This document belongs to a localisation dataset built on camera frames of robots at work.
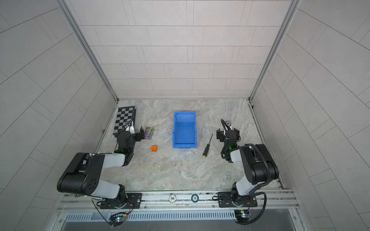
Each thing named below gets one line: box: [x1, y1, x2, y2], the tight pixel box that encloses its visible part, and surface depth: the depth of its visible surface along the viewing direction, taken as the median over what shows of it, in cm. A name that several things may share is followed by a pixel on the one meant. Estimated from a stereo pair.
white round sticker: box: [168, 193, 177, 204], surface depth 74 cm
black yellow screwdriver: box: [202, 133, 214, 158], surface depth 89 cm
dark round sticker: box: [190, 193, 199, 203], surface depth 74 cm
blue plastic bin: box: [172, 111, 198, 149], surface depth 98 cm
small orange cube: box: [151, 145, 158, 153], surface depth 90 cm
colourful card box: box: [144, 127, 155, 140], surface depth 96 cm
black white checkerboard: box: [112, 105, 137, 136], surface depth 104 cm
